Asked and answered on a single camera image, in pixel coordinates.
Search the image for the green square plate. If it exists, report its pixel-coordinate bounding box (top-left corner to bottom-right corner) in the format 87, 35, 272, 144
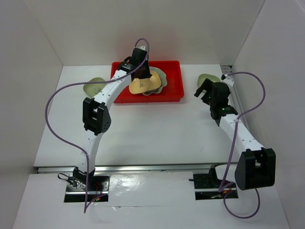
83, 77, 106, 98
197, 73, 221, 88

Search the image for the yellow square plate front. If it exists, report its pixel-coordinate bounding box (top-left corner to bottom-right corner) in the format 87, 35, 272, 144
129, 71, 162, 94

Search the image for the large green scalloped bowl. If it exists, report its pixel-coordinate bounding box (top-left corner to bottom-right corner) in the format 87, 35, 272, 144
143, 66, 167, 96

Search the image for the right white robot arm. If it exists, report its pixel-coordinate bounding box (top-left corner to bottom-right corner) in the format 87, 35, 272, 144
194, 79, 276, 191

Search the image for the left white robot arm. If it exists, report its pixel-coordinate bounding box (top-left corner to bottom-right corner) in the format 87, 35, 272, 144
73, 46, 150, 190

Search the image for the red plastic bin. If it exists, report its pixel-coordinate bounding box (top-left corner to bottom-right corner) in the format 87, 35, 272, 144
114, 61, 184, 104

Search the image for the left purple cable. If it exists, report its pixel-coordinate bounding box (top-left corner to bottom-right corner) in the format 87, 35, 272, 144
45, 38, 151, 213

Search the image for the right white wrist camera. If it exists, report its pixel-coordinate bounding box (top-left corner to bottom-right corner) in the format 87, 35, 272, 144
221, 74, 234, 88

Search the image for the aluminium rail front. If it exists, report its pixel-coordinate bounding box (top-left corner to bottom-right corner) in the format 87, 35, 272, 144
37, 163, 225, 174

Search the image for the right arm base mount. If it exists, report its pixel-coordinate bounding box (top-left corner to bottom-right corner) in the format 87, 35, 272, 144
189, 166, 238, 200

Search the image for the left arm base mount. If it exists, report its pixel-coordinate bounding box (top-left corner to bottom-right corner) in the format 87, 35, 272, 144
57, 173, 110, 203

